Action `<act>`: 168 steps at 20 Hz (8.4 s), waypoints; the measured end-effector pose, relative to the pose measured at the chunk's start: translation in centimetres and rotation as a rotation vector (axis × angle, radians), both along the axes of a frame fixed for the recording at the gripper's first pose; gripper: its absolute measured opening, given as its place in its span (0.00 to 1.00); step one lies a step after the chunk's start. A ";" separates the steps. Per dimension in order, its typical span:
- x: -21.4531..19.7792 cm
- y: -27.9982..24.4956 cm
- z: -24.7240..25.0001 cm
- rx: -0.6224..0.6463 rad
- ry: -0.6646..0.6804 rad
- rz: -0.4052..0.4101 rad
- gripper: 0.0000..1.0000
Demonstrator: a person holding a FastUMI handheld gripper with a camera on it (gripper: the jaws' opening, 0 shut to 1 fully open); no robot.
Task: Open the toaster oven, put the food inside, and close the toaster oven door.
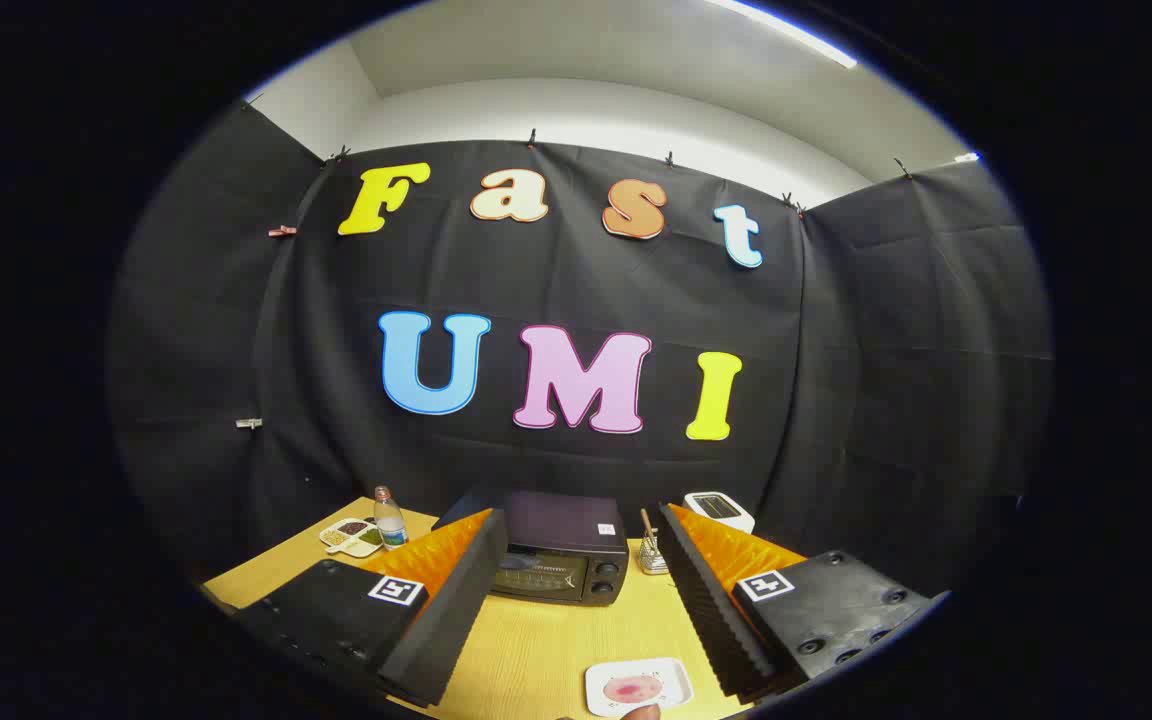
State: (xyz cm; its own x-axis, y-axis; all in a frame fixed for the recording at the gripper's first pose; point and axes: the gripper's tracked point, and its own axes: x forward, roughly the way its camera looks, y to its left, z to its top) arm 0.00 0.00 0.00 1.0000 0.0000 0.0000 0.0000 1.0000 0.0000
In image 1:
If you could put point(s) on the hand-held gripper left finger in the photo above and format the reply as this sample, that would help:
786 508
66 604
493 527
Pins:
456 620

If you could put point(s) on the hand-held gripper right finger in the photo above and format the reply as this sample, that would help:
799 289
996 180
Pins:
706 610

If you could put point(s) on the white square plate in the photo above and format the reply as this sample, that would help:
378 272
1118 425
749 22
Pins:
668 680

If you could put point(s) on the black toaster oven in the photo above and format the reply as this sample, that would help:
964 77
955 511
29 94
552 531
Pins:
566 560

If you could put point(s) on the white bread toaster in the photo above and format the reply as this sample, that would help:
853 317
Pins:
721 510

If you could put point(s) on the wooden utensil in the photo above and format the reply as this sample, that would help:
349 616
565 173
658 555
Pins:
647 522

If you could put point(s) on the clear plastic bottle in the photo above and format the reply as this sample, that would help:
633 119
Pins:
391 525

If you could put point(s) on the white divided snack tray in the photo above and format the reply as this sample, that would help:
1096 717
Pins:
346 537

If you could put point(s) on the row of black clips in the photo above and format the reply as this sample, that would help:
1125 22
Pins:
532 138

